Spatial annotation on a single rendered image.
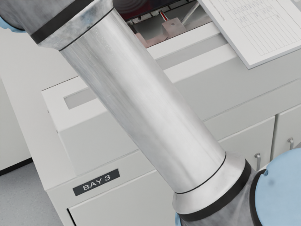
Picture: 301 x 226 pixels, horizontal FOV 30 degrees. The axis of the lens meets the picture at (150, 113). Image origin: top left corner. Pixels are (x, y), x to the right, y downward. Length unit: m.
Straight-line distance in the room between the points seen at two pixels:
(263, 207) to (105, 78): 0.24
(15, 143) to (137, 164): 0.89
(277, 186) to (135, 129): 0.18
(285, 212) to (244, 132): 0.51
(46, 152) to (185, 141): 0.42
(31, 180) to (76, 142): 1.10
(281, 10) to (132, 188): 0.44
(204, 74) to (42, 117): 0.34
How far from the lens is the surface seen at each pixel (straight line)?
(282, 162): 0.67
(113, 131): 0.95
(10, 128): 1.83
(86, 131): 0.92
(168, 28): 1.08
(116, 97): 0.67
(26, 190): 2.01
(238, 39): 0.97
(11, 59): 1.23
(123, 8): 1.15
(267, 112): 1.14
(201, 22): 1.13
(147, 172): 1.10
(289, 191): 0.66
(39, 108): 1.12
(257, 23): 1.00
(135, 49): 0.67
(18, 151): 1.93
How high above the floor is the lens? 1.67
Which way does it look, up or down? 53 degrees down
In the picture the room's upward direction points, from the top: 10 degrees counter-clockwise
